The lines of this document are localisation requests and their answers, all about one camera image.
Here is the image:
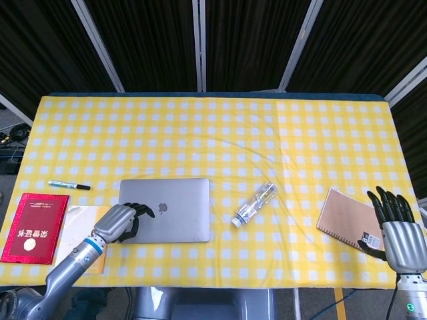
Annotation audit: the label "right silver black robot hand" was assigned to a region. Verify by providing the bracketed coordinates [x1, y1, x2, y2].
[357, 185, 427, 274]

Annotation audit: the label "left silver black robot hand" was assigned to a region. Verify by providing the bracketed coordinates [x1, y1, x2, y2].
[92, 201, 155, 245]

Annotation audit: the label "silver laptop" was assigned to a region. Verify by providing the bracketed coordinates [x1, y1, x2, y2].
[117, 178, 211, 244]

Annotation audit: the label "grey robot base column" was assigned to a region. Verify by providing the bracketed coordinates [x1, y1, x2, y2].
[132, 286, 277, 320]

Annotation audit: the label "white orange Lexicon book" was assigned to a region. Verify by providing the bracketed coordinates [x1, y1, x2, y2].
[55, 205, 113, 275]

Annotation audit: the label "brown spiral notebook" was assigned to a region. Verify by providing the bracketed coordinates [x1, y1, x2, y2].
[316, 187, 385, 251]

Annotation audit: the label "black capped marker pen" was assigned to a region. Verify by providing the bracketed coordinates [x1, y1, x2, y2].
[47, 180, 91, 191]

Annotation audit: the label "red certificate booklet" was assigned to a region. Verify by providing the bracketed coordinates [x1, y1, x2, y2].
[0, 193, 71, 265]

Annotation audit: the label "clear plastic water bottle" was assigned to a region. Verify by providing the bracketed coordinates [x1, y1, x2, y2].
[232, 181, 279, 229]

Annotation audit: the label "yellow white checkered tablecloth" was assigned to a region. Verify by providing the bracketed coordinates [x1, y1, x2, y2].
[0, 95, 427, 290]

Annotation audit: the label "black folding screen panels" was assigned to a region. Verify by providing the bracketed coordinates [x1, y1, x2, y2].
[0, 0, 427, 201]

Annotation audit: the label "black cable bundle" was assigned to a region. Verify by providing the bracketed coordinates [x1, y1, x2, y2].
[0, 122, 31, 146]

